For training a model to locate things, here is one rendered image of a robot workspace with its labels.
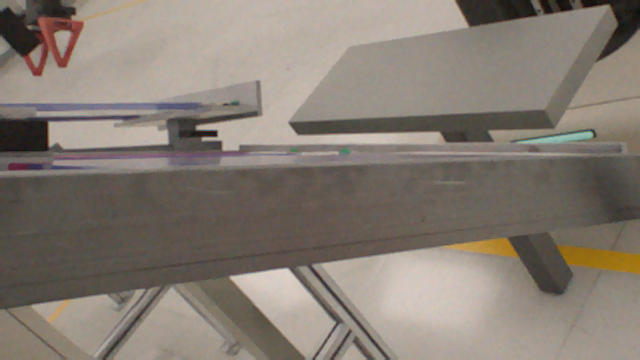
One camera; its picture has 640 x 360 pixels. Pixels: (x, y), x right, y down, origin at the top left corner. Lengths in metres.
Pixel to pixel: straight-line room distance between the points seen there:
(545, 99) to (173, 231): 0.81
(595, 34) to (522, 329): 0.70
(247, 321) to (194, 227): 1.12
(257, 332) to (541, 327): 0.59
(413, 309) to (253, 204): 1.46
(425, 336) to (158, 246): 1.43
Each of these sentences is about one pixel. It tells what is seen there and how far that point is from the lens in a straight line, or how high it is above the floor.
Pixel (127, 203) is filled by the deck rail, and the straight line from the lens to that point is 0.39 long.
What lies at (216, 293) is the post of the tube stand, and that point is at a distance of 1.48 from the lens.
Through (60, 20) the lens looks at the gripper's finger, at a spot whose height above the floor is 1.03.
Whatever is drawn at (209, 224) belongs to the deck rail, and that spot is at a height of 1.03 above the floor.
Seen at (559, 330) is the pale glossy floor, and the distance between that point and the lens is 1.65.
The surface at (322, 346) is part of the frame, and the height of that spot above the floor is 0.32.
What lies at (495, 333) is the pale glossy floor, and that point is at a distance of 1.71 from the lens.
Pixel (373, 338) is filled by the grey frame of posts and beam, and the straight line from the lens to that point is 1.51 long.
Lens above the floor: 1.21
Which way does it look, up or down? 29 degrees down
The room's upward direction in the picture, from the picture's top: 38 degrees counter-clockwise
